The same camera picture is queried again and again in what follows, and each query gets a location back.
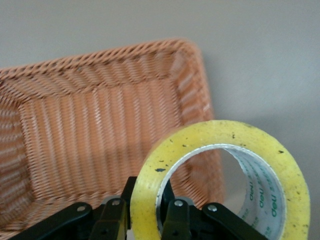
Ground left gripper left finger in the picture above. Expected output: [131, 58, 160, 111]
[14, 176, 138, 240]

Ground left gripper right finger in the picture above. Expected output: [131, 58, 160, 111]
[159, 180, 267, 240]

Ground yellow clear tape roll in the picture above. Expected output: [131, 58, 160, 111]
[130, 119, 311, 240]

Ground brown wicker basket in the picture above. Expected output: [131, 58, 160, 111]
[0, 37, 226, 238]

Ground table cover cloth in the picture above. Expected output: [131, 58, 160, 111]
[0, 0, 320, 240]

